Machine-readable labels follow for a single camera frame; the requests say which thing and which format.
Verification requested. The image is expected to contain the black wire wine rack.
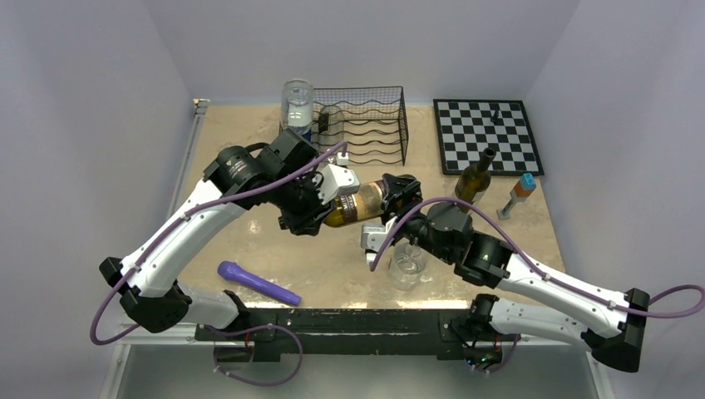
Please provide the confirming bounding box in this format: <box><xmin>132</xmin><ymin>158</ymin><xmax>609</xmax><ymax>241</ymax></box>
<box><xmin>312</xmin><ymin>86</ymin><xmax>409</xmax><ymax>165</ymax></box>

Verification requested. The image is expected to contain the olive green wine bottle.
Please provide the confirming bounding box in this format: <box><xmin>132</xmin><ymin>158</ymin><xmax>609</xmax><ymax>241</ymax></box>
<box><xmin>323</xmin><ymin>178</ymin><xmax>414</xmax><ymax>228</ymax></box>

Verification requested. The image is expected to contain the dark green wine bottle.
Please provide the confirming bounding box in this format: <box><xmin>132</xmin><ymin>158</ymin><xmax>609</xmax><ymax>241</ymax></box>
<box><xmin>454</xmin><ymin>147</ymin><xmax>496</xmax><ymax>204</ymax></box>

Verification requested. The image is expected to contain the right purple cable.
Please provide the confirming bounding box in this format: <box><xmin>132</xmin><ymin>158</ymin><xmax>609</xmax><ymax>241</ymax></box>
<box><xmin>368</xmin><ymin>197</ymin><xmax>705</xmax><ymax>321</ymax></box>

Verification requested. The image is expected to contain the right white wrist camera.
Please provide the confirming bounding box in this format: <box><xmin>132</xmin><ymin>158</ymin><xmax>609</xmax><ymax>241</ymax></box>
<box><xmin>360</xmin><ymin>216</ymin><xmax>397</xmax><ymax>271</ymax></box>

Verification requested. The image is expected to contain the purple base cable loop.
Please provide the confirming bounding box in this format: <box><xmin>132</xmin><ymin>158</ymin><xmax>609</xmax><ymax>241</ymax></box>
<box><xmin>212</xmin><ymin>323</ymin><xmax>306</xmax><ymax>387</ymax></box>

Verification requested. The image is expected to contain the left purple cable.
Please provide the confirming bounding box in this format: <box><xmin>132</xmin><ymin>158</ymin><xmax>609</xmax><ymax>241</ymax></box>
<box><xmin>89</xmin><ymin>140</ymin><xmax>351</xmax><ymax>347</ymax></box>

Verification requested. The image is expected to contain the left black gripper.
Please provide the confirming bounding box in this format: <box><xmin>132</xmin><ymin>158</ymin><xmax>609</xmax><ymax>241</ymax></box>
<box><xmin>270</xmin><ymin>171</ymin><xmax>338</xmax><ymax>235</ymax></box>

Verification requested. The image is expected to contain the clear bottle white cap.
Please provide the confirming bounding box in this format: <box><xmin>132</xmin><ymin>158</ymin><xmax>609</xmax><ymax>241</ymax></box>
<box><xmin>387</xmin><ymin>242</ymin><xmax>427</xmax><ymax>291</ymax></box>
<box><xmin>280</xmin><ymin>79</ymin><xmax>314</xmax><ymax>135</ymax></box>

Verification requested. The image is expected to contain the black white chessboard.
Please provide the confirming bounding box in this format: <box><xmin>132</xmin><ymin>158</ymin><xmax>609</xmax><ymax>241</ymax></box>
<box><xmin>433</xmin><ymin>99</ymin><xmax>545</xmax><ymax>176</ymax></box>

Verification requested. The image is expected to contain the aluminium frame rail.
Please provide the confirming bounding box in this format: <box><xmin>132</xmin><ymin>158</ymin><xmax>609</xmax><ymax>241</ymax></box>
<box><xmin>99</xmin><ymin>97</ymin><xmax>615</xmax><ymax>399</ymax></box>

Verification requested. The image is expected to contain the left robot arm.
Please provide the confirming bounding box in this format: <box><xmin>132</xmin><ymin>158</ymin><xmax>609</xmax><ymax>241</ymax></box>
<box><xmin>91</xmin><ymin>130</ymin><xmax>348</xmax><ymax>344</ymax></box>

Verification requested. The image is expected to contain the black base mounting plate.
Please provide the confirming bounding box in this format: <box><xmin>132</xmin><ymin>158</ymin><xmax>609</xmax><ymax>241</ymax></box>
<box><xmin>195</xmin><ymin>308</ymin><xmax>514</xmax><ymax>362</ymax></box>

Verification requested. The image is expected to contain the purple flashlight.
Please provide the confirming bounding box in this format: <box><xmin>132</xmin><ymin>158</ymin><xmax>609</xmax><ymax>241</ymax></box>
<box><xmin>217</xmin><ymin>261</ymin><xmax>301</xmax><ymax>307</ymax></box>

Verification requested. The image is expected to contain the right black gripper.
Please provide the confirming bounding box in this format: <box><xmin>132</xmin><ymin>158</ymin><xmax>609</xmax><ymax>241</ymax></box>
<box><xmin>377</xmin><ymin>173</ymin><xmax>454</xmax><ymax>264</ymax></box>

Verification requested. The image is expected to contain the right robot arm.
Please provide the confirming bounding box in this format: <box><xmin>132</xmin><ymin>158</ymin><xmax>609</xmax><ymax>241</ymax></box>
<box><xmin>375</xmin><ymin>174</ymin><xmax>650</xmax><ymax>373</ymax></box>

